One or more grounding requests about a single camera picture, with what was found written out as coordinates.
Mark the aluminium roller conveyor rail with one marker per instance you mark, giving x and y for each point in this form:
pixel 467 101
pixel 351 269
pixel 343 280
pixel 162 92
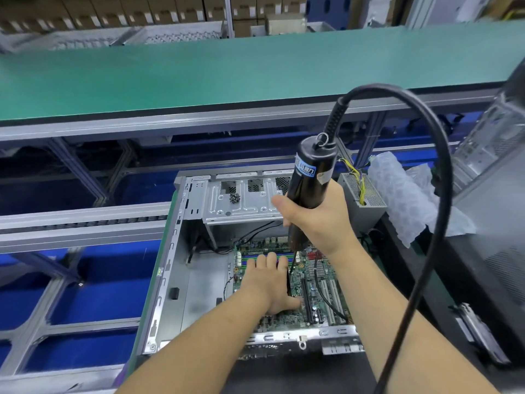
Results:
pixel 74 225

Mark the dark grey case side panel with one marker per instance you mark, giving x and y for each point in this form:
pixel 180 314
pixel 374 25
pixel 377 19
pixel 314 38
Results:
pixel 500 234

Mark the grey power supply unit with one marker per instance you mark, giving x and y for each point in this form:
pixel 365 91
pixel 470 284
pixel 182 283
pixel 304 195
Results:
pixel 362 201

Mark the black electric screwdriver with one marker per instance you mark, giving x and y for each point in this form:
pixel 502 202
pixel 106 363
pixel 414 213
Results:
pixel 310 176

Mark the green RAM stick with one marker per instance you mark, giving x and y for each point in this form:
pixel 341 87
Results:
pixel 254 257

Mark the green motherboard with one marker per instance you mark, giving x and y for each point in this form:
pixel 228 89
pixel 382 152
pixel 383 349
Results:
pixel 324 291

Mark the grey computer tower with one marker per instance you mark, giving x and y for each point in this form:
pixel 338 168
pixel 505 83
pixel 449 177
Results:
pixel 492 135

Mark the person's left forearm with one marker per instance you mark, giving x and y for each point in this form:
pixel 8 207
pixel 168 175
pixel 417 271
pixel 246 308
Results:
pixel 197 348

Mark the black and silver computer case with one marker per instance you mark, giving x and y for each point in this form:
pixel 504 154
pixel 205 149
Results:
pixel 189 275

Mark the person's right hand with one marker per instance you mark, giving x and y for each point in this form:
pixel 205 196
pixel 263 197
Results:
pixel 321 224

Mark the person's right forearm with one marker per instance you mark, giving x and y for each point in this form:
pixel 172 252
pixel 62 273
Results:
pixel 410 332

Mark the white bubble wrap bag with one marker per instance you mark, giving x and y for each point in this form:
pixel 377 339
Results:
pixel 402 197

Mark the person's left hand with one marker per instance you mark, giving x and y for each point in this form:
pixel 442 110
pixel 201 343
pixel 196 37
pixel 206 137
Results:
pixel 269 284

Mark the green conveyor belt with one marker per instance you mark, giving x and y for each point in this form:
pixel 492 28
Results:
pixel 205 69

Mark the stack of cardboard boxes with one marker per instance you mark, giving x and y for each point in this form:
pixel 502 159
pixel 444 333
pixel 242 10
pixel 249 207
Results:
pixel 123 8

